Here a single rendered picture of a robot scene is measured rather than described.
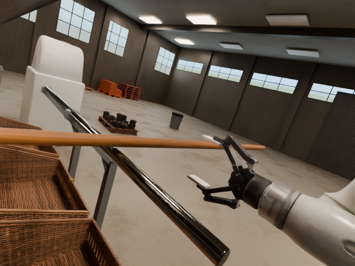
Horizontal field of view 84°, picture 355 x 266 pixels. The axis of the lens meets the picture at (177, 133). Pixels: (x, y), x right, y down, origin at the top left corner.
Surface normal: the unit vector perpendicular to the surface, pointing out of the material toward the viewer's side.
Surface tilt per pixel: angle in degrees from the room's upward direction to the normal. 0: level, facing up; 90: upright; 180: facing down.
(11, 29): 90
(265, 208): 90
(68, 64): 80
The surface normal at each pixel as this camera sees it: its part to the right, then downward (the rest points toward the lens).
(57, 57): 0.69, 0.18
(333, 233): -0.46, -0.42
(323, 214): -0.22, -0.77
